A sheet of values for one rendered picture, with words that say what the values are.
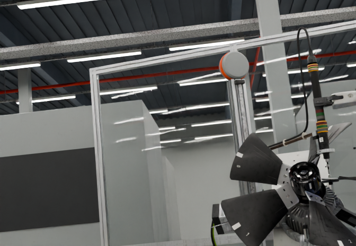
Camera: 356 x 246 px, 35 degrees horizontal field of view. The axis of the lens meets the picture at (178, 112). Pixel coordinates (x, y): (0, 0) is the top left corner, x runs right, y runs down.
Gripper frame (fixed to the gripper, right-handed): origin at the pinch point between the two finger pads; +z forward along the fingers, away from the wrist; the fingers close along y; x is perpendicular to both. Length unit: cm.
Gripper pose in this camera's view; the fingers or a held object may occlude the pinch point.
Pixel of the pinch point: (318, 102)
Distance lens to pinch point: 239.9
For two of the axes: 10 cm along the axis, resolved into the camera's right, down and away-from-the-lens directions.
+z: -9.6, 1.4, 2.5
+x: -0.9, -9.7, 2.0
